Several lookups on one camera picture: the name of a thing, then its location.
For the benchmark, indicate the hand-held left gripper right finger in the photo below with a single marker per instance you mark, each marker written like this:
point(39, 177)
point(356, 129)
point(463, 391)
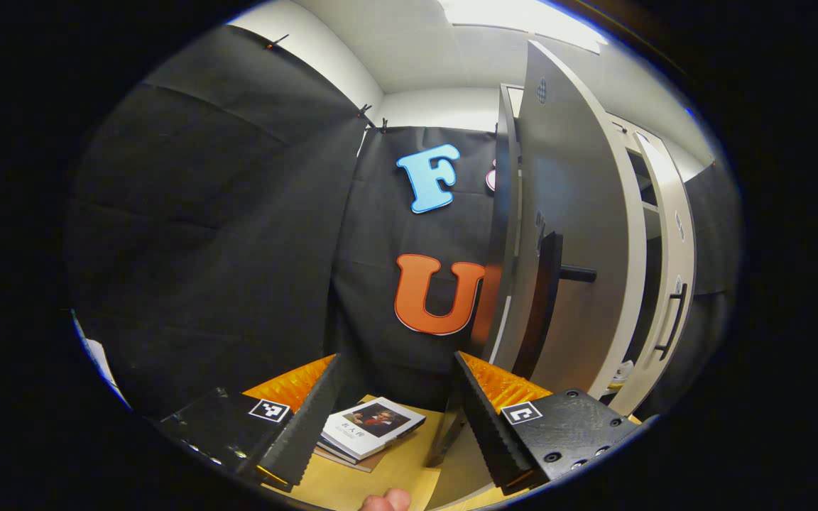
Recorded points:
point(491, 426)

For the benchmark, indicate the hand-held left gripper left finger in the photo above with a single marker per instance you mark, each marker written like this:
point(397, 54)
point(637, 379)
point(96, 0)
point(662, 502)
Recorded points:
point(306, 426)

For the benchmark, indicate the white shoe cabinet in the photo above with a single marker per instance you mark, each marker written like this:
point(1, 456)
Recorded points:
point(505, 227)

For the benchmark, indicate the white cabinet door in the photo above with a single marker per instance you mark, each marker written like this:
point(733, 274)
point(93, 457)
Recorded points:
point(586, 199)
point(664, 184)

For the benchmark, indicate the white portrait book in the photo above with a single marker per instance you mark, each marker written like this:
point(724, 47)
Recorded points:
point(352, 436)

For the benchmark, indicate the brown book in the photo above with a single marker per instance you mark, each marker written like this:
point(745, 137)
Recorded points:
point(363, 465)

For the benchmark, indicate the black backdrop cloth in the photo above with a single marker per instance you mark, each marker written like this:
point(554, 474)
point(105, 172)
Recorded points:
point(373, 234)
point(224, 234)
point(714, 234)

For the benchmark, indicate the ceiling light panel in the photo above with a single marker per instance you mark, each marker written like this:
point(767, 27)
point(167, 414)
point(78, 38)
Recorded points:
point(522, 21)

